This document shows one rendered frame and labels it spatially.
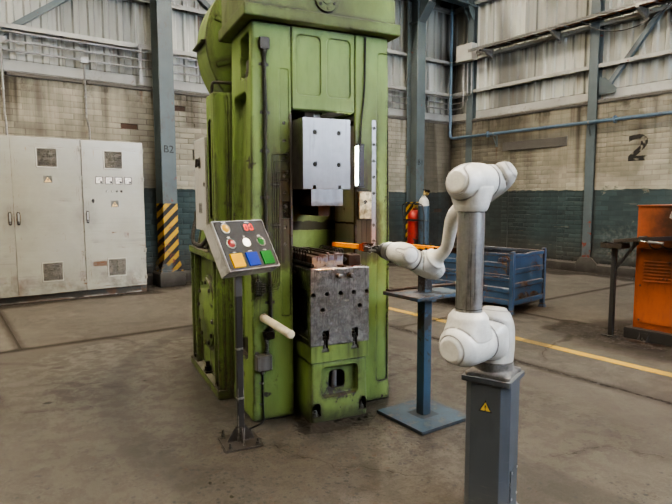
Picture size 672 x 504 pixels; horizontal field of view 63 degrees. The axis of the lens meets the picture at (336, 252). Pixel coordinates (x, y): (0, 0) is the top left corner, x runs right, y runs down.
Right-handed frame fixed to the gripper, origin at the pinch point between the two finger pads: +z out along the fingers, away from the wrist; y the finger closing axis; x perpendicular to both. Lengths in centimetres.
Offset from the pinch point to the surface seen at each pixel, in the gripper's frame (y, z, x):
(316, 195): -9, 44, 26
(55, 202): -156, 549, 15
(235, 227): -60, 31, 10
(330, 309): -3, 38, -39
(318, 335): -11, 38, -54
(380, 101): 41, 60, 84
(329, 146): -1, 45, 54
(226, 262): -68, 17, -6
